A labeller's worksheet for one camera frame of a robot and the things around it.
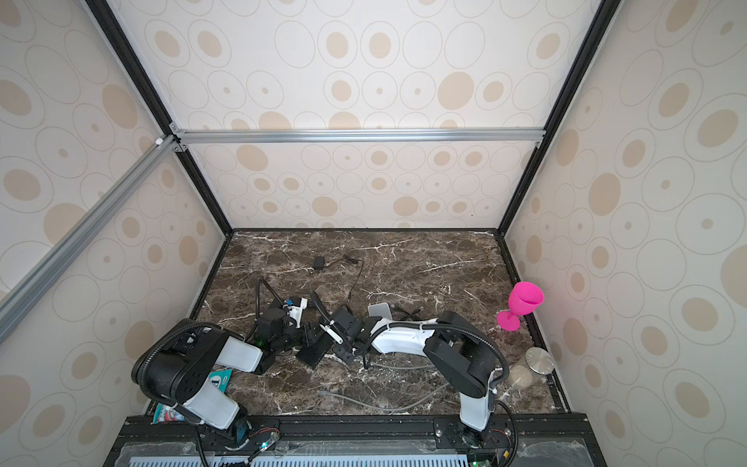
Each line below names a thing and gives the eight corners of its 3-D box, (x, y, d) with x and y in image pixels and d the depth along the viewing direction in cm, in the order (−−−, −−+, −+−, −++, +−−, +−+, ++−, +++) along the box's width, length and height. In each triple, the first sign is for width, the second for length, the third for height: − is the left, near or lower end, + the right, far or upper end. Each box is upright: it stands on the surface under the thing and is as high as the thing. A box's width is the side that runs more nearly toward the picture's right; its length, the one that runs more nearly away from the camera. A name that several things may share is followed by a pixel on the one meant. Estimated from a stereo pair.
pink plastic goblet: (499, 331, 94) (518, 305, 81) (493, 309, 99) (510, 281, 87) (526, 331, 94) (548, 305, 81) (518, 309, 99) (538, 281, 87)
